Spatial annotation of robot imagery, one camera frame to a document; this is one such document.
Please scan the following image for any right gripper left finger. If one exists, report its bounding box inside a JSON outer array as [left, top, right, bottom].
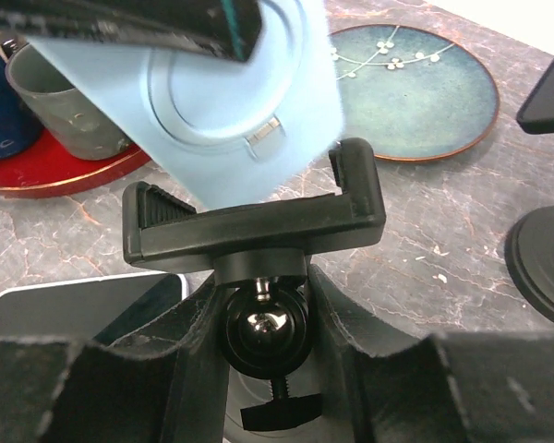
[[0, 281, 226, 442]]

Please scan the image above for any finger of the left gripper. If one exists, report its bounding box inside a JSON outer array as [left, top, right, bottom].
[[0, 0, 262, 63]]

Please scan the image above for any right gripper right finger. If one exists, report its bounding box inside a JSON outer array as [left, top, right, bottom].
[[307, 266, 554, 442]]

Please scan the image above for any light blue phone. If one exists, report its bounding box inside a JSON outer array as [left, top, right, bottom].
[[30, 1, 344, 209]]

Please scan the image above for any black phone stand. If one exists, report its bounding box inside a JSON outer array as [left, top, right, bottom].
[[504, 206, 554, 323], [122, 138, 386, 433]]

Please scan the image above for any lilac case phone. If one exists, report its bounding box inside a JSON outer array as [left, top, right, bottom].
[[0, 271, 190, 345]]

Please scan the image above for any grey mug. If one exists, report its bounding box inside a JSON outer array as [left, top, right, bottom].
[[6, 44, 132, 161]]

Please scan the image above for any blue ceramic plate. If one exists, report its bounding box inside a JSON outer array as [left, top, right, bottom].
[[331, 24, 500, 162]]

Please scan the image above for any red round tray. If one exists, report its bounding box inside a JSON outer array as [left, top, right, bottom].
[[0, 131, 150, 198]]

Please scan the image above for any dark blue mug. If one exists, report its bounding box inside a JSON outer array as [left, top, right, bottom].
[[0, 55, 43, 160]]

